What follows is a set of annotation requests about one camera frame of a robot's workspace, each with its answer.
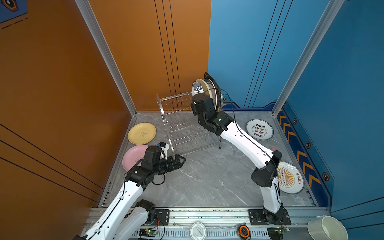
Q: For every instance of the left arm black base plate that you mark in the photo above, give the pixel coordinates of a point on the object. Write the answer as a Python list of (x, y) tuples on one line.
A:
[(158, 216)]

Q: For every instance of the pink round plate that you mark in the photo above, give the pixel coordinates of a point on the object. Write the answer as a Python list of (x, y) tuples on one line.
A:
[(133, 155)]

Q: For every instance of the white plate orange sunburst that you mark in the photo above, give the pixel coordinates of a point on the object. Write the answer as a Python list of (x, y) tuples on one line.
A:
[(290, 179)]

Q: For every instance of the orange black tape measure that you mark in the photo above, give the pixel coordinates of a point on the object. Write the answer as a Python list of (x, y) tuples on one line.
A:
[(244, 232)]

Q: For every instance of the black floral square plate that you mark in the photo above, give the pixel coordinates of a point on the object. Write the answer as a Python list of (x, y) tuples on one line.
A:
[(219, 95)]

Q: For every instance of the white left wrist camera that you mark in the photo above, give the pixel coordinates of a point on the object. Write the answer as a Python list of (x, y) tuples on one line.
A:
[(164, 149)]

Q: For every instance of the steel wire dish rack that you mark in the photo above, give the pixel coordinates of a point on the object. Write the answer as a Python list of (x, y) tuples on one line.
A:
[(185, 135)]

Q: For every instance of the white round lid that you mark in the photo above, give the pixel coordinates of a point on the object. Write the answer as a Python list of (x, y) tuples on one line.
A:
[(198, 231)]

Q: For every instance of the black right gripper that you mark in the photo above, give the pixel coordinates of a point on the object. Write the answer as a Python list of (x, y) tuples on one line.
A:
[(194, 108)]

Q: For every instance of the white bucket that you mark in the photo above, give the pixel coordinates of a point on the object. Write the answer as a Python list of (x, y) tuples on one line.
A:
[(327, 228)]

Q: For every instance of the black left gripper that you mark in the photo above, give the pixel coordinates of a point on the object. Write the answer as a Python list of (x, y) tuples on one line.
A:
[(172, 166)]

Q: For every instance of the cream round plate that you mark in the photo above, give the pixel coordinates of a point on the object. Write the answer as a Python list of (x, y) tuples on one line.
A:
[(212, 91)]

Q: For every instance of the white plate green quatrefoil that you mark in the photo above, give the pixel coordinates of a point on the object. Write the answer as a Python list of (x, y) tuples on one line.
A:
[(199, 86)]

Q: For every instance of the green circuit board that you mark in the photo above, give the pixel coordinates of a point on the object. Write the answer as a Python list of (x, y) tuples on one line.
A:
[(148, 233)]

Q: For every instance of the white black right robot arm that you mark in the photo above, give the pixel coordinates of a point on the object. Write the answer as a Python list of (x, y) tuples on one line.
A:
[(266, 161)]

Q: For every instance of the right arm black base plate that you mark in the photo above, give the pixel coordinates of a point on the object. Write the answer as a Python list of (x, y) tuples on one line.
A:
[(261, 216)]

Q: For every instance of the yellow round plate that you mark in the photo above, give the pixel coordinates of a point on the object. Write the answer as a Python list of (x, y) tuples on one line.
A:
[(142, 134)]

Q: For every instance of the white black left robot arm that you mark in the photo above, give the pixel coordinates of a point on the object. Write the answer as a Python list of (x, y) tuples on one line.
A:
[(117, 223)]

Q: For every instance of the white plate black characters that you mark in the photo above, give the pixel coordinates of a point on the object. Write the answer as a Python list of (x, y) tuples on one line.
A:
[(260, 129)]

